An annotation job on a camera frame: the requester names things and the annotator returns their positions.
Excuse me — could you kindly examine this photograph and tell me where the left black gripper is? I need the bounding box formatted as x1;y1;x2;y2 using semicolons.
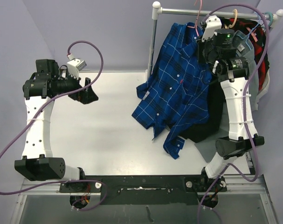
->
53;69;98;104

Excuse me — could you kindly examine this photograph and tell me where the pink wire hanger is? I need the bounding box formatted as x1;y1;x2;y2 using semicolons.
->
187;0;203;37

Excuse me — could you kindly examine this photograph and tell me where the blue plaid shirt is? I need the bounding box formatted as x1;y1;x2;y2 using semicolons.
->
132;22;212;159

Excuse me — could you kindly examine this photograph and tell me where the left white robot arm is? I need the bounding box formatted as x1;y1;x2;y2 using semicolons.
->
14;58;87;192

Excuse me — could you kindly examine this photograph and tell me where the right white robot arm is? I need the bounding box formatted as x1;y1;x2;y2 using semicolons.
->
197;28;264;191

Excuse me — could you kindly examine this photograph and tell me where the beige hanger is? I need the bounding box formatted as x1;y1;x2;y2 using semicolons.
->
222;8;238;29

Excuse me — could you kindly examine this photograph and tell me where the grey hanging shirt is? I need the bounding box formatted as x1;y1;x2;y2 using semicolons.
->
194;30;260;163

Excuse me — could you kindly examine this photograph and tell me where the red plaid hanging shirt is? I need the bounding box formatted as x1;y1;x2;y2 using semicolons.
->
225;17;271;91

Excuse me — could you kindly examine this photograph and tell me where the teal hanger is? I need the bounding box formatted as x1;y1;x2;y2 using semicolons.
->
264;12;274;29

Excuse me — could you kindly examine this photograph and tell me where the black hanging shirt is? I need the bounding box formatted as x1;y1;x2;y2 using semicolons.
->
166;79;226;143

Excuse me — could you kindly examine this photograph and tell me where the white hanging garment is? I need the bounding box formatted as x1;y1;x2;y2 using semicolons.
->
255;71;270;111

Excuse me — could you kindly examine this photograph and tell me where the metal clothes rack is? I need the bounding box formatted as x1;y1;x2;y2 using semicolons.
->
147;1;283;77

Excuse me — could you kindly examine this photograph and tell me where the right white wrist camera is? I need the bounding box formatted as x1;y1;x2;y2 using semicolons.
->
201;15;222;42

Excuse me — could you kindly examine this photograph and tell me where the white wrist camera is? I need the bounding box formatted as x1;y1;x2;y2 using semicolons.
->
201;15;222;42
67;53;87;80

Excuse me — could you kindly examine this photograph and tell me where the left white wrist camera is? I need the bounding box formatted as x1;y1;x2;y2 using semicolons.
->
67;53;87;80

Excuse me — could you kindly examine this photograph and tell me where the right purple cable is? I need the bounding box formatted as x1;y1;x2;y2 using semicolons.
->
197;3;270;224

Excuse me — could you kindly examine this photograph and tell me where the purple cable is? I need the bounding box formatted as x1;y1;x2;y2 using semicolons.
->
0;41;108;212
197;3;270;224

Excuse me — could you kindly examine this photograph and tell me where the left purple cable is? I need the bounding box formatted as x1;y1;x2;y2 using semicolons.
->
0;41;108;212

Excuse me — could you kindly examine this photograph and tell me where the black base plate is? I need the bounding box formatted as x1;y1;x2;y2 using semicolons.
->
59;175;228;208

